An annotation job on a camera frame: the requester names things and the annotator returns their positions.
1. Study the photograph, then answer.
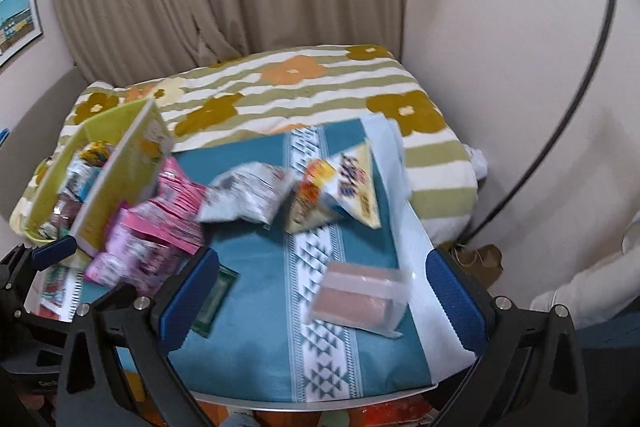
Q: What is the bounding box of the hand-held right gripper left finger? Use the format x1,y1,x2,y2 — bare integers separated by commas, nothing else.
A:
56,247,221,427

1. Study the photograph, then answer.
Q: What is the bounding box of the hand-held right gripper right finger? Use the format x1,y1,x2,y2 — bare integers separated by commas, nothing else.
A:
424,248,590,427

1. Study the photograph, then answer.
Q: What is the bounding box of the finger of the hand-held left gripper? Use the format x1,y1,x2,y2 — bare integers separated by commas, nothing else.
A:
0,234,77,288

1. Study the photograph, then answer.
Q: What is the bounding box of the green snack packet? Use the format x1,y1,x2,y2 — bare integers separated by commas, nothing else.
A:
192,269,240,339

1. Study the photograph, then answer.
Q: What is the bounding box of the purple pink snack packet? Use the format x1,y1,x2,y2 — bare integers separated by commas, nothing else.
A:
85,202,201,295

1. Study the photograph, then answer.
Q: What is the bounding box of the clear pack of pink bar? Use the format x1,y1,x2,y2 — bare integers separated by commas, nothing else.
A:
309,261,413,339

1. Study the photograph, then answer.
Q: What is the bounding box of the green cardboard box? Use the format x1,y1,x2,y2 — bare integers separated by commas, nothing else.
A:
27,98,173,258

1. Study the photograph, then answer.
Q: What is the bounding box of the white grey snack packet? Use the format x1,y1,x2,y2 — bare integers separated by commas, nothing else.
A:
197,162,296,228

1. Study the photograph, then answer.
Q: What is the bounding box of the white yellow snack packet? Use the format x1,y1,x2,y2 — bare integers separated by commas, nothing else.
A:
327,142,383,230

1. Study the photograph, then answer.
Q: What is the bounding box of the orange striped chips packet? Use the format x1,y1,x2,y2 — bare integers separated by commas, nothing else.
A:
285,157,346,235

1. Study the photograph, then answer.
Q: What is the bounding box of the red green patterned paper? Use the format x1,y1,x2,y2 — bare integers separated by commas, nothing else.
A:
37,264,83,323

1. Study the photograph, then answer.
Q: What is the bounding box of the brown paper bag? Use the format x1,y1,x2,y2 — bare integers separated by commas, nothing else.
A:
447,243,503,288

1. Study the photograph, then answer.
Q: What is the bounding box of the blue patterned tablecloth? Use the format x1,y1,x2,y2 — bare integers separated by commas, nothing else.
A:
80,119,433,404

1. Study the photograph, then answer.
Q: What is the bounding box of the grey headboard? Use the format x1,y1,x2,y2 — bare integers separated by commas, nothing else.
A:
0,67,93,218

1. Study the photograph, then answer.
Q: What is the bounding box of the white crumpled cloth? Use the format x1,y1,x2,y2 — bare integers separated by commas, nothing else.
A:
462,147,488,180

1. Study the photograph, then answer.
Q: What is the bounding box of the white table liner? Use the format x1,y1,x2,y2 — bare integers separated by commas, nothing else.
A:
360,114,478,383

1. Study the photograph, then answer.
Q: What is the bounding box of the floral striped blanket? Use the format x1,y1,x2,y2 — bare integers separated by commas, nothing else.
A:
10,44,478,248

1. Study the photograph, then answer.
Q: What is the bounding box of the black curved lamp stand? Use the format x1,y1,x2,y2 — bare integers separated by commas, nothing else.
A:
457,0,640,253

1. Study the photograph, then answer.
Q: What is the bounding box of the framed wall poster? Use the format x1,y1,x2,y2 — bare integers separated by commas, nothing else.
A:
0,0,45,68

